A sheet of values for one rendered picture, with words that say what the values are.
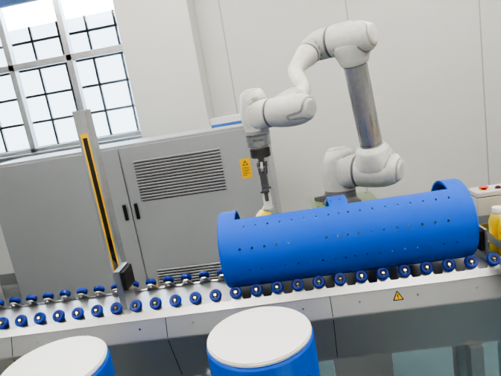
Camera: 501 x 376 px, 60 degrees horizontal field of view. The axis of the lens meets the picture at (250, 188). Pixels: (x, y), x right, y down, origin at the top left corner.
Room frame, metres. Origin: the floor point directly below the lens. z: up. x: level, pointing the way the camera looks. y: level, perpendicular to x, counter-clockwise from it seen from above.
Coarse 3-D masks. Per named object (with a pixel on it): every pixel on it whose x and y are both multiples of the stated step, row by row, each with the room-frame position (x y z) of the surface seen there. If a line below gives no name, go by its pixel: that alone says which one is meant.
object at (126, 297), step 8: (120, 264) 1.64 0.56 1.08; (128, 264) 1.64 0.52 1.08; (120, 272) 1.57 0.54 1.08; (128, 272) 1.61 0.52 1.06; (120, 280) 1.56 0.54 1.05; (128, 280) 1.59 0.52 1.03; (120, 288) 1.56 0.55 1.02; (128, 288) 1.57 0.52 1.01; (120, 296) 1.56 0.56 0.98; (128, 296) 1.59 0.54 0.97; (128, 304) 1.57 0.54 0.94
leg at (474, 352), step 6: (468, 348) 1.42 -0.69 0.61; (474, 348) 1.41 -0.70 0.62; (480, 348) 1.40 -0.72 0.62; (468, 354) 1.43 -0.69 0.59; (474, 354) 1.41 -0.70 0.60; (480, 354) 1.40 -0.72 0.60; (468, 360) 1.43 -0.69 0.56; (474, 360) 1.41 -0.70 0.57; (480, 360) 1.40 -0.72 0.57; (468, 366) 1.43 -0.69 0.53; (474, 366) 1.41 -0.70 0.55; (480, 366) 1.40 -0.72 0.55; (468, 372) 1.44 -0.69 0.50; (474, 372) 1.41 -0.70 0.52; (480, 372) 1.40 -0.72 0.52
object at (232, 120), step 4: (224, 116) 3.28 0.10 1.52; (228, 116) 3.25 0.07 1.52; (232, 116) 3.25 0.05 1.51; (236, 116) 3.25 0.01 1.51; (240, 116) 3.25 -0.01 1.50; (212, 120) 3.25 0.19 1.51; (216, 120) 3.25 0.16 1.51; (220, 120) 3.25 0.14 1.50; (224, 120) 3.25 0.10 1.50; (228, 120) 3.25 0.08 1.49; (232, 120) 3.25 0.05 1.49; (236, 120) 3.25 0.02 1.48; (240, 120) 3.25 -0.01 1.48; (212, 124) 3.25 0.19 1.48; (216, 124) 3.25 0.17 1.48; (220, 124) 3.25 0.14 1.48; (224, 124) 3.25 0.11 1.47; (228, 124) 3.25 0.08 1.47; (232, 124) 3.25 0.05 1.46; (236, 124) 3.25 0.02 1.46; (240, 124) 3.25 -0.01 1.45; (212, 128) 3.25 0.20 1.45; (216, 128) 3.25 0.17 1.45
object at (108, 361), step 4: (108, 348) 1.13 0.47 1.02; (108, 352) 1.10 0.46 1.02; (108, 356) 1.08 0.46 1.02; (104, 360) 1.06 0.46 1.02; (108, 360) 1.07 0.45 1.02; (104, 364) 1.04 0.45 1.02; (108, 364) 1.06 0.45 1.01; (112, 364) 1.09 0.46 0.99; (100, 368) 1.03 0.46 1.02; (104, 368) 1.04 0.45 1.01; (108, 368) 1.05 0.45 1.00; (112, 368) 1.08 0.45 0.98; (96, 372) 1.01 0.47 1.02; (100, 372) 1.02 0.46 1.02; (104, 372) 1.03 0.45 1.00; (108, 372) 1.05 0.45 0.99; (112, 372) 1.07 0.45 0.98
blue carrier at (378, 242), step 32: (448, 192) 1.43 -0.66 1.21; (224, 224) 1.50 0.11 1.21; (256, 224) 1.47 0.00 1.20; (288, 224) 1.45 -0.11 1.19; (320, 224) 1.43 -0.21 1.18; (352, 224) 1.41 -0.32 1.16; (384, 224) 1.39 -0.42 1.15; (416, 224) 1.38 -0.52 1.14; (448, 224) 1.37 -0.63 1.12; (224, 256) 1.43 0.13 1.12; (256, 256) 1.42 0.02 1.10; (288, 256) 1.41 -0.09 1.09; (320, 256) 1.40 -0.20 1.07; (352, 256) 1.40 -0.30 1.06; (384, 256) 1.39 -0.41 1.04; (416, 256) 1.39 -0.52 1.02; (448, 256) 1.40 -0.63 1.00
